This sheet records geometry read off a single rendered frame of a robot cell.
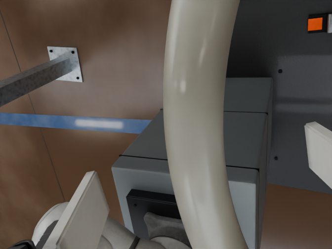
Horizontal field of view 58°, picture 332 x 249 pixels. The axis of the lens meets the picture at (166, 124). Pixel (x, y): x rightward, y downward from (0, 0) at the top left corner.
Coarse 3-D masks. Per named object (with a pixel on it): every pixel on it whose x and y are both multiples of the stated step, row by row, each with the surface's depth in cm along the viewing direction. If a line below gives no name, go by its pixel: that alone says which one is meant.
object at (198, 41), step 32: (192, 0) 12; (224, 0) 12; (192, 32) 13; (224, 32) 13; (192, 64) 13; (224, 64) 14; (192, 96) 13; (192, 128) 14; (192, 160) 14; (224, 160) 15; (192, 192) 15; (224, 192) 15; (192, 224) 16; (224, 224) 15
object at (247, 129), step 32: (224, 96) 121; (256, 96) 117; (160, 128) 102; (224, 128) 96; (256, 128) 94; (128, 160) 86; (160, 160) 84; (256, 160) 79; (128, 192) 86; (160, 192) 82; (256, 192) 72; (128, 224) 93; (256, 224) 77
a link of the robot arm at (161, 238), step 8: (144, 240) 72; (152, 240) 76; (160, 240) 74; (168, 240) 74; (176, 240) 74; (136, 248) 68; (144, 248) 69; (152, 248) 70; (160, 248) 70; (168, 248) 71; (176, 248) 72; (184, 248) 73
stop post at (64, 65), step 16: (48, 48) 172; (64, 48) 168; (48, 64) 159; (64, 64) 166; (16, 80) 138; (32, 80) 146; (48, 80) 156; (64, 80) 178; (80, 80) 174; (0, 96) 130; (16, 96) 138
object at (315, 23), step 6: (312, 18) 118; (318, 18) 117; (324, 18) 117; (330, 18) 114; (312, 24) 119; (318, 24) 118; (324, 24) 118; (330, 24) 115; (312, 30) 120; (318, 30) 120; (324, 30) 119; (330, 30) 116
